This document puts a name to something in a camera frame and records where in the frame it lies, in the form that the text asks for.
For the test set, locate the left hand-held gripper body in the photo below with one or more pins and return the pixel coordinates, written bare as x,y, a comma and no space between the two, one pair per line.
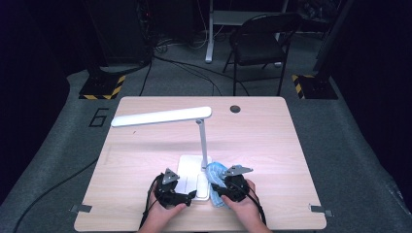
166,191

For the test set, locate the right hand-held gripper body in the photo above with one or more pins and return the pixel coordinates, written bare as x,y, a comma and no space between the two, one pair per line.
239,189

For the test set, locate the blue striped cloth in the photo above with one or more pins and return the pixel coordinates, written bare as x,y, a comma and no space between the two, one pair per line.
215,171

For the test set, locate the white desk lamp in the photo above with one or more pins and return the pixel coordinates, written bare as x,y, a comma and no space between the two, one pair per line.
162,116

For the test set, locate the person's right hand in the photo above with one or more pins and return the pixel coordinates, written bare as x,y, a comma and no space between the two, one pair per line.
246,212

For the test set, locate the person's left hand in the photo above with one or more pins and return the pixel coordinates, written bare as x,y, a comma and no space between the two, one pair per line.
160,215

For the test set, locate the dark round table grommet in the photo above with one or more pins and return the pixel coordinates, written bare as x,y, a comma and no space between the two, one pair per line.
235,109

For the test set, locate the black stand with striped base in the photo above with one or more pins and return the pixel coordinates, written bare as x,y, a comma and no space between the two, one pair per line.
317,87
100,87

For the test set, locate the black folding chair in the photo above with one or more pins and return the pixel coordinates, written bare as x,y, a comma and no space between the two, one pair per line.
256,48

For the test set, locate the black cabinet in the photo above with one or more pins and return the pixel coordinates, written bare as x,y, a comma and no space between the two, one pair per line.
120,32

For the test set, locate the white metal desk frame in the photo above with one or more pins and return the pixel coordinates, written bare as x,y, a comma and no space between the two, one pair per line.
209,48

